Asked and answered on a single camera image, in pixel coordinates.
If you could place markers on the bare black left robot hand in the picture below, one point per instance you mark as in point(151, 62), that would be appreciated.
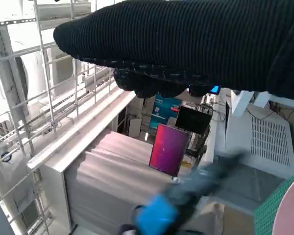
point(156, 213)

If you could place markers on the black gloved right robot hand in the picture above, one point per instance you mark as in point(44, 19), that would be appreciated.
point(186, 41)

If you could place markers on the pink bowl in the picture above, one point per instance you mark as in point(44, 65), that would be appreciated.
point(291, 208)

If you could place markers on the grey draped box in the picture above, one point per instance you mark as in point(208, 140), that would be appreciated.
point(107, 176)

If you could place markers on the monitor with purple screen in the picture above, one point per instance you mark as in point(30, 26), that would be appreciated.
point(167, 149)

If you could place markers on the blue poster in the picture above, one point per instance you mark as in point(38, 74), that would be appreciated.
point(161, 110)

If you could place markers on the dark black monitor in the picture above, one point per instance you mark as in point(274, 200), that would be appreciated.
point(193, 120)

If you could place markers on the beige cardboard box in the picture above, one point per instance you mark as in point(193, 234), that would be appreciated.
point(237, 220)

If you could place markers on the green cutting mat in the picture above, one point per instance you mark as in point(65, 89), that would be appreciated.
point(265, 210)

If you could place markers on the long white beam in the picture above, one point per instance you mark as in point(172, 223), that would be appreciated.
point(88, 127)

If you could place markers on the white cabinet with perforated side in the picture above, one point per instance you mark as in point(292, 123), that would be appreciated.
point(267, 142)

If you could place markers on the white metal scaffold frame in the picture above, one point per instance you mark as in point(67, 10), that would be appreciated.
point(42, 80)

